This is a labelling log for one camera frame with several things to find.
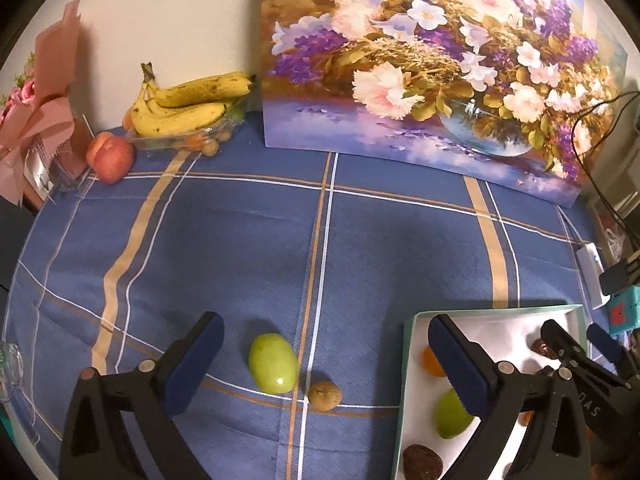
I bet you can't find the bunch of yellow bananas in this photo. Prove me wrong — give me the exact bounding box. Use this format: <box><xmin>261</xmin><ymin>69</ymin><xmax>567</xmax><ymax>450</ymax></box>
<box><xmin>129</xmin><ymin>62</ymin><xmax>257</xmax><ymax>138</ymax></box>

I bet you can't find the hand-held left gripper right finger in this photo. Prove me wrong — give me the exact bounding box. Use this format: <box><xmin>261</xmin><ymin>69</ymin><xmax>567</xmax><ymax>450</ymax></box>
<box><xmin>427</xmin><ymin>313</ymin><xmax>592</xmax><ymax>480</ymax></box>

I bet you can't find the clear plastic bottle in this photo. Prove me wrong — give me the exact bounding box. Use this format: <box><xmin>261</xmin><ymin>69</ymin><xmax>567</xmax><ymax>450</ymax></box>
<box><xmin>0</xmin><ymin>341</ymin><xmax>24</xmax><ymax>403</ymax></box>

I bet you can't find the orange tangerine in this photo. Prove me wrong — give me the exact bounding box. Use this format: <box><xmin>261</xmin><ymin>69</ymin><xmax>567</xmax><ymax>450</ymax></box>
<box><xmin>421</xmin><ymin>345</ymin><xmax>448</xmax><ymax>378</ymax></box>

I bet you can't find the pink wrapped flower bouquet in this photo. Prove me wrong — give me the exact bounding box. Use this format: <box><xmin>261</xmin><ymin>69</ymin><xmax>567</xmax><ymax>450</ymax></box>
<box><xmin>0</xmin><ymin>0</ymin><xmax>83</xmax><ymax>207</ymax></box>

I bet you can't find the flower painting canvas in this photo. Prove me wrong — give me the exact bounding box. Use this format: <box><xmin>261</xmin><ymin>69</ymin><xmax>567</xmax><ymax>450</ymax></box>
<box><xmin>260</xmin><ymin>0</ymin><xmax>629</xmax><ymax>209</ymax></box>

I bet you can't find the black cable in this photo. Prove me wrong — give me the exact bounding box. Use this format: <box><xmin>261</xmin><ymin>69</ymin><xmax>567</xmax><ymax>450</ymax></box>
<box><xmin>570</xmin><ymin>91</ymin><xmax>640</xmax><ymax>263</ymax></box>

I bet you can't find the white tray box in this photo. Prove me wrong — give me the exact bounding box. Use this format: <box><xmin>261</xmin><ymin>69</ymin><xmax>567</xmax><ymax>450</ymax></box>
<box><xmin>392</xmin><ymin>304</ymin><xmax>594</xmax><ymax>480</ymax></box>

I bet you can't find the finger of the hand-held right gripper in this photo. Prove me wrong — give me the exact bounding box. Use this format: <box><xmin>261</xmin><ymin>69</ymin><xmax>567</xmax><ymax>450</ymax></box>
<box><xmin>541</xmin><ymin>318</ymin><xmax>630</xmax><ymax>397</ymax></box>
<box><xmin>586</xmin><ymin>323</ymin><xmax>640</xmax><ymax>386</ymax></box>

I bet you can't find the blue plaid tablecloth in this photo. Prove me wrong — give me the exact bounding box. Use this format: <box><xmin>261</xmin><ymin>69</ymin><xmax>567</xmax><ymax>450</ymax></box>
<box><xmin>0</xmin><ymin>120</ymin><xmax>616</xmax><ymax>480</ymax></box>

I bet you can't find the white power strip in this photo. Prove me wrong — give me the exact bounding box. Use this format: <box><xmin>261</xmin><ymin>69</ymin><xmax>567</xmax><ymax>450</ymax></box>
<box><xmin>576</xmin><ymin>242</ymin><xmax>610</xmax><ymax>310</ymax></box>

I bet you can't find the clear plastic fruit container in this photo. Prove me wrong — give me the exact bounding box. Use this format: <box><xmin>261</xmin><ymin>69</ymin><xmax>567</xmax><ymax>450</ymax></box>
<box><xmin>125</xmin><ymin>105</ymin><xmax>247</xmax><ymax>153</ymax></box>

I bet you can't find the teal box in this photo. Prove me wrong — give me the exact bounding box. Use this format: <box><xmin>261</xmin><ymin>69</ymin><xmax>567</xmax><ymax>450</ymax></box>
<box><xmin>607</xmin><ymin>284</ymin><xmax>640</xmax><ymax>337</ymax></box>

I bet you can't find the black power adapter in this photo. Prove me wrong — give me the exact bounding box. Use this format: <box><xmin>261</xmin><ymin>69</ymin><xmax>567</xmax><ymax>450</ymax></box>
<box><xmin>599</xmin><ymin>259</ymin><xmax>640</xmax><ymax>297</ymax></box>

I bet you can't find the green jujube fruit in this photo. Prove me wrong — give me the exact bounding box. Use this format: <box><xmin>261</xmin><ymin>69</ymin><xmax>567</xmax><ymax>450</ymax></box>
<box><xmin>433</xmin><ymin>388</ymin><xmax>475</xmax><ymax>440</ymax></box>
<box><xmin>248</xmin><ymin>333</ymin><xmax>300</xmax><ymax>395</ymax></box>

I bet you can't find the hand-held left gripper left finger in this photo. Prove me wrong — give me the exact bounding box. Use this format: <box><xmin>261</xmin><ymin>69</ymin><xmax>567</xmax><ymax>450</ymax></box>
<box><xmin>59</xmin><ymin>311</ymin><xmax>226</xmax><ymax>480</ymax></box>

